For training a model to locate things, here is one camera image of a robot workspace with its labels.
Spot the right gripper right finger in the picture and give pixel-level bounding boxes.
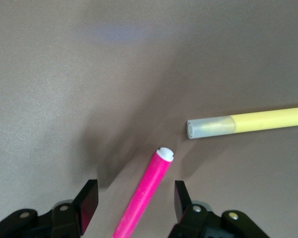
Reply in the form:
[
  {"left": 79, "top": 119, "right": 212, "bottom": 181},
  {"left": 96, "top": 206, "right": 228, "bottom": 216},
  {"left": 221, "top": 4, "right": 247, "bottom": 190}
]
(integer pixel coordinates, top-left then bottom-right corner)
[{"left": 167, "top": 180, "right": 269, "bottom": 238}]

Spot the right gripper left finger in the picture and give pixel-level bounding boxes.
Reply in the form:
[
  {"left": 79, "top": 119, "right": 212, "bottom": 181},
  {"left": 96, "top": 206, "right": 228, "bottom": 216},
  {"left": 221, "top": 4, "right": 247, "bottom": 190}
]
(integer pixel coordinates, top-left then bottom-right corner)
[{"left": 0, "top": 179, "right": 99, "bottom": 238}]

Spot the pink highlighter pen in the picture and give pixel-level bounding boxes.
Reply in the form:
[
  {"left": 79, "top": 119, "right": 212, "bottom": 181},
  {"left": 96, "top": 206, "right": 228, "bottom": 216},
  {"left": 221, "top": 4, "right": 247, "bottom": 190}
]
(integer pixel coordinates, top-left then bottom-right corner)
[{"left": 112, "top": 147, "right": 174, "bottom": 238}]

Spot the yellow highlighter pen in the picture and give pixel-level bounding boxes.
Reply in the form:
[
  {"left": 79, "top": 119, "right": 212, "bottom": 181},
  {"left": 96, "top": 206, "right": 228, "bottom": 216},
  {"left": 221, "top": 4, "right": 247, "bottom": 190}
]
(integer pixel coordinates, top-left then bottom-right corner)
[{"left": 187, "top": 106, "right": 298, "bottom": 140}]

